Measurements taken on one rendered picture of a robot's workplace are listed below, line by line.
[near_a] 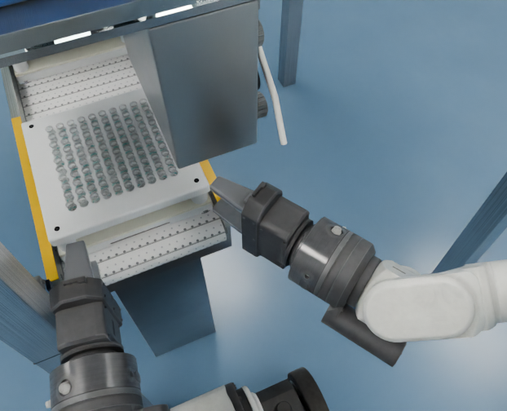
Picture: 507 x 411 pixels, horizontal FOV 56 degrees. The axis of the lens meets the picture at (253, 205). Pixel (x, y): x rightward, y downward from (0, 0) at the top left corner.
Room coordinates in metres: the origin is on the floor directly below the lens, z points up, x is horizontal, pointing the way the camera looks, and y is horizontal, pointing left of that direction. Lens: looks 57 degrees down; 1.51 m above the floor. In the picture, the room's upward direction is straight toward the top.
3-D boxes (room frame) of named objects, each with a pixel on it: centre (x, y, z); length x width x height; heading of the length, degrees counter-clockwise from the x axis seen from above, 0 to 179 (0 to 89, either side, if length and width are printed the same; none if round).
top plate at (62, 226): (0.48, 0.23, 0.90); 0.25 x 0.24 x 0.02; 114
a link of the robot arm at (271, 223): (0.29, -0.05, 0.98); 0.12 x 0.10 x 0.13; 56
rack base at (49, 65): (0.87, 0.40, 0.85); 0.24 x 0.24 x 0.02; 24
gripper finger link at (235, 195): (0.33, 0.02, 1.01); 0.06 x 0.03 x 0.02; 56
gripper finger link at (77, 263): (0.23, 0.20, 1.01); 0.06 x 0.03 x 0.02; 16
